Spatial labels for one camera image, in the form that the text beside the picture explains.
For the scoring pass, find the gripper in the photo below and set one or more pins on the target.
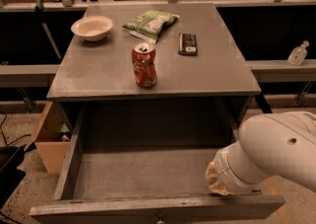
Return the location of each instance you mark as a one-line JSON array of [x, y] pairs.
[[221, 166]]

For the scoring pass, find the grey top drawer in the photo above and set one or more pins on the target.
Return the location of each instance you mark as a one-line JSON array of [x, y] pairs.
[[145, 164]]

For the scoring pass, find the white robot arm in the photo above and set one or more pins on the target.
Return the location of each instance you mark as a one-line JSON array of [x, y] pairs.
[[269, 144]]

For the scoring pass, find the black chocolate bar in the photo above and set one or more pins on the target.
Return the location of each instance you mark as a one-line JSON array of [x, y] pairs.
[[188, 44]]

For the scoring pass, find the dented red soda can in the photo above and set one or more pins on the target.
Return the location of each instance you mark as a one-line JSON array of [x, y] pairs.
[[143, 56]]

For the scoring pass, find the clear sanitizer bottle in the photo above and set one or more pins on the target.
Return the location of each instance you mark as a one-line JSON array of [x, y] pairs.
[[298, 54]]

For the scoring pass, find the green chip bag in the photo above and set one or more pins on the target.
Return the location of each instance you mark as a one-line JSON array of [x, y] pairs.
[[149, 25]]

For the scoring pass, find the wooden box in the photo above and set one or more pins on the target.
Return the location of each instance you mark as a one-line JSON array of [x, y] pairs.
[[47, 138]]

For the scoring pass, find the white bowl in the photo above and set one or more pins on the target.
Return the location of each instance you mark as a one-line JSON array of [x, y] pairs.
[[93, 28]]

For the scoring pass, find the grey bench rail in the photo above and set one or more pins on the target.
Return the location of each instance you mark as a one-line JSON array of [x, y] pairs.
[[23, 76]]

